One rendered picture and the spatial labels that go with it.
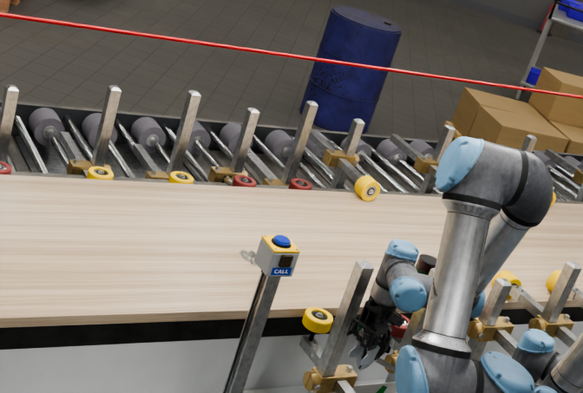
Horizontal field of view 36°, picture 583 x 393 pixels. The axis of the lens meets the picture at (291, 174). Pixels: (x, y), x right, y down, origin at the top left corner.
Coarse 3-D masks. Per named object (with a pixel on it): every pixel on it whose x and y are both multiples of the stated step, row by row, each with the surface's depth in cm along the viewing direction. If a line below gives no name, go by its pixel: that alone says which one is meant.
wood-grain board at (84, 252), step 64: (0, 192) 257; (64, 192) 268; (128, 192) 280; (192, 192) 294; (256, 192) 308; (320, 192) 325; (0, 256) 227; (64, 256) 236; (128, 256) 245; (192, 256) 256; (320, 256) 279; (512, 256) 323; (576, 256) 341; (0, 320) 205; (64, 320) 213; (128, 320) 222; (192, 320) 231
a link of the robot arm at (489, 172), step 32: (448, 160) 178; (480, 160) 173; (512, 160) 175; (448, 192) 177; (480, 192) 173; (512, 192) 175; (448, 224) 177; (480, 224) 175; (448, 256) 175; (480, 256) 175; (448, 288) 174; (448, 320) 173; (416, 352) 172; (448, 352) 171; (416, 384) 169; (448, 384) 171
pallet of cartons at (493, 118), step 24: (552, 72) 717; (480, 96) 709; (552, 96) 704; (456, 120) 724; (480, 120) 681; (504, 120) 666; (528, 120) 686; (552, 120) 706; (576, 120) 708; (504, 144) 658; (552, 144) 668; (576, 144) 671
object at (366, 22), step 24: (336, 24) 653; (360, 24) 643; (384, 24) 664; (336, 48) 654; (360, 48) 647; (384, 48) 652; (312, 72) 678; (336, 72) 658; (360, 72) 655; (384, 72) 667; (312, 96) 674; (336, 96) 662; (360, 96) 663; (336, 120) 668
